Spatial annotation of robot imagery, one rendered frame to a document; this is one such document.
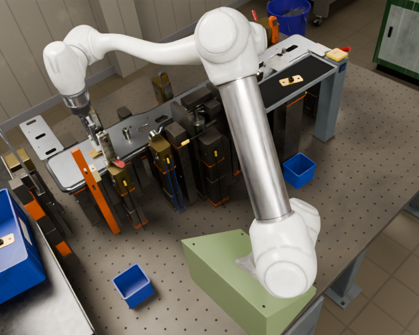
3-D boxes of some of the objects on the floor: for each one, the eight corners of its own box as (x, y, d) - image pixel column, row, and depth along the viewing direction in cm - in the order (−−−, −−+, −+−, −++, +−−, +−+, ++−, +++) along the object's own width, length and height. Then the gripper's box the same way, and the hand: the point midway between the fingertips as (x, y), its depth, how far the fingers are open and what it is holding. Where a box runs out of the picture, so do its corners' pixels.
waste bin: (318, 52, 360) (324, 1, 325) (290, 70, 347) (293, 18, 311) (285, 36, 384) (288, -12, 348) (257, 52, 370) (257, 3, 334)
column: (309, 353, 191) (326, 297, 142) (266, 402, 179) (268, 359, 130) (263, 308, 208) (264, 244, 159) (221, 350, 196) (207, 295, 147)
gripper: (96, 105, 133) (116, 153, 151) (79, 87, 142) (99, 135, 159) (76, 115, 131) (98, 163, 148) (60, 96, 139) (82, 143, 157)
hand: (96, 142), depth 151 cm, fingers closed, pressing on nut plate
